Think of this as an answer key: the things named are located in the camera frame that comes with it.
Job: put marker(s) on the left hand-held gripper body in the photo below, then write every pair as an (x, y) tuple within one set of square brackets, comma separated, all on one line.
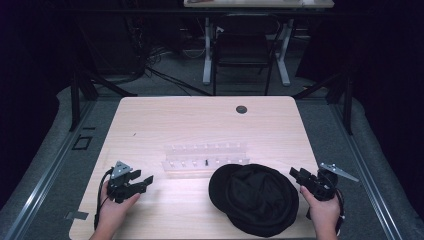
[(119, 186)]

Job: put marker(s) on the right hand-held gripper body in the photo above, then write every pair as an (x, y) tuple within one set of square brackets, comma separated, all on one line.
[(321, 186)]

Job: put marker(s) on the person's right hand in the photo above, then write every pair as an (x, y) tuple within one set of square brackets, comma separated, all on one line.
[(325, 213)]

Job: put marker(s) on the person's left hand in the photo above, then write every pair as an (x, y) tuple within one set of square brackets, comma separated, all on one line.
[(111, 213)]

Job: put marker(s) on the black cloth hat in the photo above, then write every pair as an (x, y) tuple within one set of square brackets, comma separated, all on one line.
[(256, 200)]

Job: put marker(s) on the grey tape strip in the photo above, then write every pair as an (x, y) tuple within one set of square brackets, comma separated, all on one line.
[(77, 215)]

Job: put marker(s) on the black square tape outline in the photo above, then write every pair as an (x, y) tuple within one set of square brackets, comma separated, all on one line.
[(76, 142)]

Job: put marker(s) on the clear acrylic rack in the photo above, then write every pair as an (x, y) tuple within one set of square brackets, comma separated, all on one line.
[(203, 160)]

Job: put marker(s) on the round black table grommet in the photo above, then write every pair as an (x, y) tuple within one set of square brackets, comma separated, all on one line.
[(241, 109)]

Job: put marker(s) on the black chair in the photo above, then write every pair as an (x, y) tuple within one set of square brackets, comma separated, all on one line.
[(243, 50)]

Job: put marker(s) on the white-legged desk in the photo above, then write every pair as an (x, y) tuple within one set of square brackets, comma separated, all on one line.
[(256, 3)]

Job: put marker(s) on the aluminium floor rail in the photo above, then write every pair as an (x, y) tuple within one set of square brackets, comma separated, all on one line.
[(366, 180), (43, 186)]

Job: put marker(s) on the black metal frame stand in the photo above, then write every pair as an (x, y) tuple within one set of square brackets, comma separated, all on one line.
[(340, 96), (80, 96)]

